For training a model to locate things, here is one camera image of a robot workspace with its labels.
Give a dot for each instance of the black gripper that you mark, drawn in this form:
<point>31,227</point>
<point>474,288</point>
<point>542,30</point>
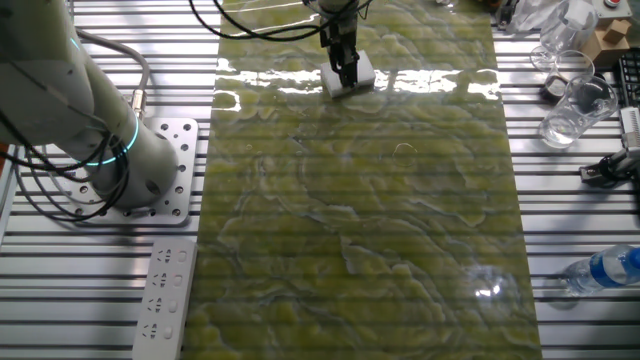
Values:
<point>339,32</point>

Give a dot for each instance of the white sponge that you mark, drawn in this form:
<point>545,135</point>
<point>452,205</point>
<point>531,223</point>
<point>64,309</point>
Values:
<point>366,70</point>

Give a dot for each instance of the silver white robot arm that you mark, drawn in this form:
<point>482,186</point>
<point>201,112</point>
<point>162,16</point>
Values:
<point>50,75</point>

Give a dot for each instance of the green marble pattern mat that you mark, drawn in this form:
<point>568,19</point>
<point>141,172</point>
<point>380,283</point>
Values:
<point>350,225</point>

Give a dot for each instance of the crumpled clear plastic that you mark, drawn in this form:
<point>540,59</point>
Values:
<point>529,15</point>

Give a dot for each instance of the small clear glass cup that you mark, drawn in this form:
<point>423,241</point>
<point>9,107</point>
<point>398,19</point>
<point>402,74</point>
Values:
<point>572,65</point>

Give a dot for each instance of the clear glass beaker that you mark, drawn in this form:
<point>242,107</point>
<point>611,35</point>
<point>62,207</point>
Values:
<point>570,25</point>
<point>575,115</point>

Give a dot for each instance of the tan wooden block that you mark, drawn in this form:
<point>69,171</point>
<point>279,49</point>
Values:
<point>600,52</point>

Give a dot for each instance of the small wooden cube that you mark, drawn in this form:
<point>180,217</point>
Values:
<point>616,31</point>

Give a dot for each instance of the grey box red button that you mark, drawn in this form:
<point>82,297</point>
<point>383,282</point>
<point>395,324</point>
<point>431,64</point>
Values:
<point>612,7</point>

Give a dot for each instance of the black keyboard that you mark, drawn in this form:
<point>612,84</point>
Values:
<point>631,80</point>

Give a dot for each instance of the white power strip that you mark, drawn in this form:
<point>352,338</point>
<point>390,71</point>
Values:
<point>165,300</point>

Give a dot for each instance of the water bottle blue cap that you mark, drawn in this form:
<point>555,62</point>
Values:
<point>605,267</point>

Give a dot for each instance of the black camera stand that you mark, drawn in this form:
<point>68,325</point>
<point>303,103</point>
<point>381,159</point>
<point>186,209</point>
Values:
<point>506,12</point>

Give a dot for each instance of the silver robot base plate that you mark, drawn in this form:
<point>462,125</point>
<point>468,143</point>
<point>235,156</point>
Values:
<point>184,165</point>

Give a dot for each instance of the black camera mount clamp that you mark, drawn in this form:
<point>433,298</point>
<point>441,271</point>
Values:
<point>611,169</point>

